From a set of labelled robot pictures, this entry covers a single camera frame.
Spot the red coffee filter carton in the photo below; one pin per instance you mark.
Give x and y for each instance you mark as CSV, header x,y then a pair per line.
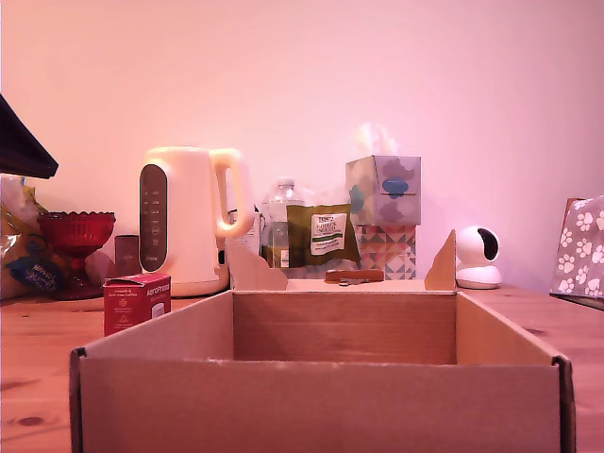
x,y
126,307

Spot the white carton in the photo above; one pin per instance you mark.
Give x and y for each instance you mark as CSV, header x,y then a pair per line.
x,y
245,238

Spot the grey cloud print tissue box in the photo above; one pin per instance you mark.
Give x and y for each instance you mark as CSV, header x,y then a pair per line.
x,y
391,191

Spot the geometric pattern box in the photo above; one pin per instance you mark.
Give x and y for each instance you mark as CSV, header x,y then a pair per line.
x,y
389,250

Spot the open cardboard box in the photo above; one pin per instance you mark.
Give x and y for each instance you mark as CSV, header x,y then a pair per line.
x,y
321,406

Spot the red glass goblet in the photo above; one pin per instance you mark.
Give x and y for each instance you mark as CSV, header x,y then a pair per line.
x,y
75,233

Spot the yellow snack bag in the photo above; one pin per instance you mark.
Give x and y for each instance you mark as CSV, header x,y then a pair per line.
x,y
21,255

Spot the small brown tin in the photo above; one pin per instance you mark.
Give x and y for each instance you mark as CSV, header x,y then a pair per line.
x,y
126,255

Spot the white electric kettle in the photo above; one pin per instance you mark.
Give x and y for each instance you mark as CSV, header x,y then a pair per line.
x,y
189,222

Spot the clear plastic bottle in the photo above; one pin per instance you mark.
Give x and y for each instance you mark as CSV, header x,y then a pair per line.
x,y
276,212

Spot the green food packet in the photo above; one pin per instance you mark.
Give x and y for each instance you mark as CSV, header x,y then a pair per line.
x,y
325,236

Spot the white tissue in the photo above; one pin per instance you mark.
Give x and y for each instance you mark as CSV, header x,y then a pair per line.
x,y
375,139

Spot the grey paw print bag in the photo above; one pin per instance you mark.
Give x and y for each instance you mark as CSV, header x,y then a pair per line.
x,y
580,255

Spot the small white round camera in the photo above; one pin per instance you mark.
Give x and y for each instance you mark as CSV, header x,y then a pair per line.
x,y
474,264

